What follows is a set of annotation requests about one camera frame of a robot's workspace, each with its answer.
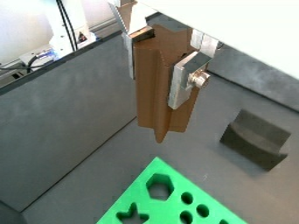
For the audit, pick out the green shape sorter block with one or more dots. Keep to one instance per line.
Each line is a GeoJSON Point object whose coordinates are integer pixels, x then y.
{"type": "Point", "coordinates": [164, 198]}

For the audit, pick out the black cradle fixture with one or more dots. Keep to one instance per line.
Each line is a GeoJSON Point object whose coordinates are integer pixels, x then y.
{"type": "Point", "coordinates": [256, 139]}

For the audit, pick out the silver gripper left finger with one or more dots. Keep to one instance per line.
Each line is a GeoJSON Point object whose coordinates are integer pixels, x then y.
{"type": "Point", "coordinates": [130, 14]}

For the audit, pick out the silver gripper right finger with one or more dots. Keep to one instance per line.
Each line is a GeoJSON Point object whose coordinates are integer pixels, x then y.
{"type": "Point", "coordinates": [188, 71]}

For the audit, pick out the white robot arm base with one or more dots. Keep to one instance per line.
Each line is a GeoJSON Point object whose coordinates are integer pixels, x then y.
{"type": "Point", "coordinates": [70, 33]}

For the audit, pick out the brown star prism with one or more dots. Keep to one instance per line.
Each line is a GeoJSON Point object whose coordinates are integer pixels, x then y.
{"type": "Point", "coordinates": [156, 54]}

